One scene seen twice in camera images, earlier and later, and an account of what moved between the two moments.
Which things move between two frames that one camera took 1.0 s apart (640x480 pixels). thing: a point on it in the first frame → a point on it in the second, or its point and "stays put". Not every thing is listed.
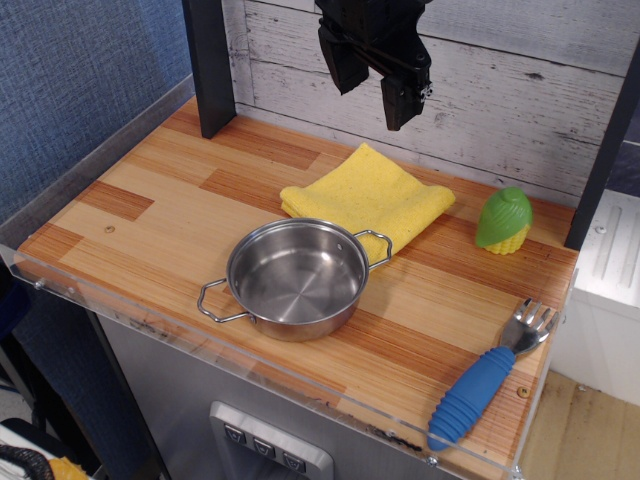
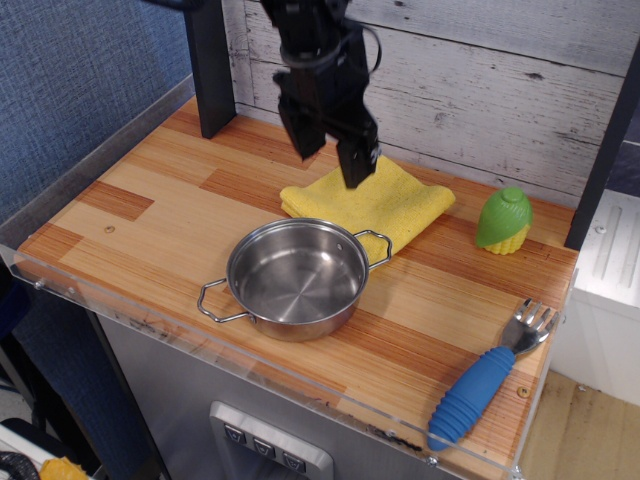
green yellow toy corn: (504, 221) stays put
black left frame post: (204, 27) stays put
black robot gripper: (385, 29) → (323, 82)
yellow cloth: (365, 190) stays put
